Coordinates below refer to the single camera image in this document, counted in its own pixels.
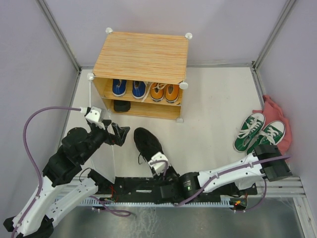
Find blue sneaker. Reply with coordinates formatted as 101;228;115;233
112;79;127;97
132;81;146;99

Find pink cloth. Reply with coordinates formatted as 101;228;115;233
252;95;292;154

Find orange sneaker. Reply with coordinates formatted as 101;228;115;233
165;84;180;103
142;82;166;102

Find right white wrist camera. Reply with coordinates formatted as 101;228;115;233
148;152;169;176

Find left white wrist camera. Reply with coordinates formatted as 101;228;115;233
85;106;106;129

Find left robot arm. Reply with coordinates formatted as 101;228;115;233
3;120;130;238

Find aluminium frame post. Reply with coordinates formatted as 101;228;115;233
253;0;298;71
36;0;81;72

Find white cabinet corner connector left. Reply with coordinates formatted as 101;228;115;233
106;27;113;35

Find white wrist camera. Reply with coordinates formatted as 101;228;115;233
85;106;106;129
148;152;169;176

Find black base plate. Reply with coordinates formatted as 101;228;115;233
97;177;258;204

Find white cabinet corner connector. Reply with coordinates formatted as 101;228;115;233
106;27;113;35
185;32;193;40

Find left aluminium frame post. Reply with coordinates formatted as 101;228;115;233
36;0;81;72

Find front right cabinet connector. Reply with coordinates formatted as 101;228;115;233
179;81;189;90

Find purple cable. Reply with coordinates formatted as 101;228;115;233
152;155;292;214
9;106;134;238

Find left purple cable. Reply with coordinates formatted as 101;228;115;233
9;106;134;238

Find green sneaker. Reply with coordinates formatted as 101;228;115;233
233;113;265;153
246;120;286;154

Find right aluminium frame post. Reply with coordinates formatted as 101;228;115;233
253;0;298;71

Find aluminium rail frame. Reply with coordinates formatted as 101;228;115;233
255;61;317;238

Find wood pattern shoe cabinet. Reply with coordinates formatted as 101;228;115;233
92;32;189;120

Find bottom right cabinet connector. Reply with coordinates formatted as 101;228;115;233
176;118;184;123

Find white cabinet corner connector right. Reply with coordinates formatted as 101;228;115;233
185;32;193;40

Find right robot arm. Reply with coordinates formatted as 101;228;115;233
155;145;292;206

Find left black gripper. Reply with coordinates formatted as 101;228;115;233
80;119;130;162

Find front left cabinet connector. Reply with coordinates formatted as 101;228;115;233
87;73;95;81

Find white cable duct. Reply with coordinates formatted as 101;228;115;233
79;197;233;208

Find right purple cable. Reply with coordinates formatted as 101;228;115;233
152;155;292;214

